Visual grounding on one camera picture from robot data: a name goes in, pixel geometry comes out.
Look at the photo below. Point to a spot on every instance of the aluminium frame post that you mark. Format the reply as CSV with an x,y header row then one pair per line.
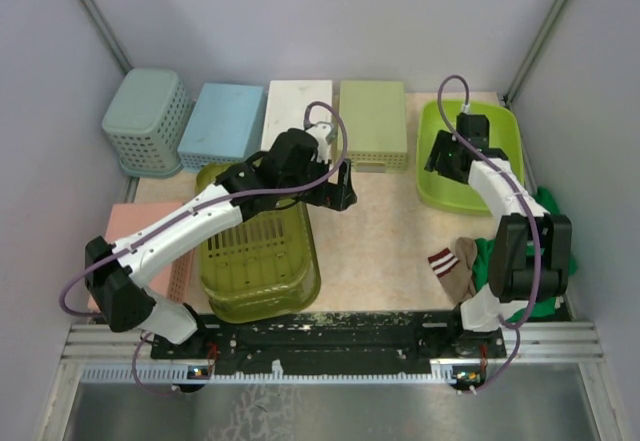
x,y
535,51
107,35

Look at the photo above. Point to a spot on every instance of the aluminium frame post left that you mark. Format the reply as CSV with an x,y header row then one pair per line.
x,y
107,35

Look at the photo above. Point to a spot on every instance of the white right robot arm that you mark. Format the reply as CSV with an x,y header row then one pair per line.
x,y
508,202

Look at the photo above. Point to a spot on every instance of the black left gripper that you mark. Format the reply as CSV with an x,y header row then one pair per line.
x,y
339,195

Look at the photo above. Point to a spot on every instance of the green plastic tub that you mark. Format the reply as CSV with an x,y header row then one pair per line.
x,y
262,268

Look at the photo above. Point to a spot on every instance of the light blue perforated basket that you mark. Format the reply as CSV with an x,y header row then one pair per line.
x,y
225,125

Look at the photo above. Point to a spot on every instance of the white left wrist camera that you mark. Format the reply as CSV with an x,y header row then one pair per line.
x,y
325,134

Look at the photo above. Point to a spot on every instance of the aluminium frame post right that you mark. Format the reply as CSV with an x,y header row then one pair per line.
x,y
535,51

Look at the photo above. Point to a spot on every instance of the green cloth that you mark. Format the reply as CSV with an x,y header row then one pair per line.
x,y
507,261

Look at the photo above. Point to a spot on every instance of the beige striped sock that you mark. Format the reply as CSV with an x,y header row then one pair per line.
x,y
453,268

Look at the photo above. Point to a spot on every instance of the white slotted cable duct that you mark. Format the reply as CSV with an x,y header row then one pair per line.
x,y
436,372

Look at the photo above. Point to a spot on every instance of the pale green perforated basket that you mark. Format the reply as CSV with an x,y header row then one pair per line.
x,y
374,113

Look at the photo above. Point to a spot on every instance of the white basket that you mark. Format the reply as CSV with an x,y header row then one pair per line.
x,y
286,104

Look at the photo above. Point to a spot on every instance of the large teal perforated basket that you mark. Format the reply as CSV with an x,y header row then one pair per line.
x,y
145,122

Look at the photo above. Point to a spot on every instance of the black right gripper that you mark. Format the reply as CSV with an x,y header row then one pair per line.
x,y
442,142

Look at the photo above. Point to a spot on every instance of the pink perforated basket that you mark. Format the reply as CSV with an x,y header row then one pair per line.
x,y
125,219

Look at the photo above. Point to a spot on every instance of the green tub lid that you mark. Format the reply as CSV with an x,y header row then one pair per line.
x,y
445,194

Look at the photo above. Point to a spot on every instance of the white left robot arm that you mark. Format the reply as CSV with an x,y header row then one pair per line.
x,y
117,275

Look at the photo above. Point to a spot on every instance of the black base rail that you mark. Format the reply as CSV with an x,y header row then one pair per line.
x,y
342,341

